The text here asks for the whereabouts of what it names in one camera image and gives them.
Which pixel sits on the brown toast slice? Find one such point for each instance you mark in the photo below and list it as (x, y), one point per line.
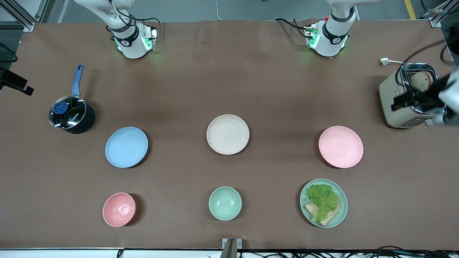
(420, 80)

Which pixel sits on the beige chrome toaster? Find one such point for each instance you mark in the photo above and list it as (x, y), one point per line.
(392, 104)

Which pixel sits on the pink bowl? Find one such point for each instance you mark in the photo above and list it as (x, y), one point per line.
(119, 209)

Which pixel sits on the aluminium frame profile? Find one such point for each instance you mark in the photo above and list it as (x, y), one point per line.
(21, 16)
(435, 19)

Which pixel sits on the white power plug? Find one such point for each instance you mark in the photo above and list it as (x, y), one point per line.
(384, 61)

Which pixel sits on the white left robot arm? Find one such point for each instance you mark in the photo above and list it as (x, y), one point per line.
(331, 39)

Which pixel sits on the green bowl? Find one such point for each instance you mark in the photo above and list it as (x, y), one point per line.
(225, 203)

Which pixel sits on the metal table bracket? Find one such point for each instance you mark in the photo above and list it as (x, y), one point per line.
(231, 247)

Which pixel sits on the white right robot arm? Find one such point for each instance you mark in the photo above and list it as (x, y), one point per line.
(131, 46)

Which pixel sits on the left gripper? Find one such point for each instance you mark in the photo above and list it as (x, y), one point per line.
(431, 94)

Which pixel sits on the blue plate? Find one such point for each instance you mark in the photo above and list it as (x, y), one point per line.
(126, 147)

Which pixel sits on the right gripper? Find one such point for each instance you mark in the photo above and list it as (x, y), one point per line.
(12, 79)

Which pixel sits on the pink plate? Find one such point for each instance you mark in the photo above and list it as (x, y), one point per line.
(340, 147)

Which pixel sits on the green lettuce leaf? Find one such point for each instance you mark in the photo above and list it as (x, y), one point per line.
(322, 199)

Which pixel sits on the beige plate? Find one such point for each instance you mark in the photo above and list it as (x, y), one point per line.
(227, 134)

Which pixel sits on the brown bread slice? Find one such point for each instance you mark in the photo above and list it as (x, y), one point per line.
(331, 218)

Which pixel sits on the glass lid blue knob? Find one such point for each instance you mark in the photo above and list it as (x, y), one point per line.
(68, 111)

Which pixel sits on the green plate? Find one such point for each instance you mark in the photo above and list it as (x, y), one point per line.
(342, 211)

